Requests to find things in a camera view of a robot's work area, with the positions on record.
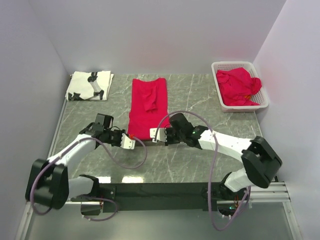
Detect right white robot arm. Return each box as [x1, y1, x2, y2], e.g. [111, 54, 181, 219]
[157, 112, 283, 200]

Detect red shirts in basket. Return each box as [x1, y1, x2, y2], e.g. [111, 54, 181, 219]
[216, 67, 262, 106]

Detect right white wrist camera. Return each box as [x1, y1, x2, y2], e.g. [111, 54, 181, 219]
[149, 128, 167, 143]

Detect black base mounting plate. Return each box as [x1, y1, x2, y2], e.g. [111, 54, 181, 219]
[70, 182, 248, 213]

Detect aluminium frame rail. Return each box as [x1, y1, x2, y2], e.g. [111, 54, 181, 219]
[27, 159, 292, 205]

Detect white plastic laundry basket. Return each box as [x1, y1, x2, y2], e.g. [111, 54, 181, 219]
[211, 60, 270, 113]

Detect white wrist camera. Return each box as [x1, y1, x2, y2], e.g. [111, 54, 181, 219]
[149, 128, 167, 143]
[120, 133, 136, 150]

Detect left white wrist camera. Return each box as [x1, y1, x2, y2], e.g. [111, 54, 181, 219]
[120, 133, 136, 150]

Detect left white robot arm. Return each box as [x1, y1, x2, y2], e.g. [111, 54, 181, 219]
[25, 113, 135, 210]

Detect red t-shirt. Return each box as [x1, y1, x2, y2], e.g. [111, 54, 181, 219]
[127, 77, 168, 141]

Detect folded white printed t-shirt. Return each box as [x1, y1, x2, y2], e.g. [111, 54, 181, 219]
[65, 71, 114, 101]

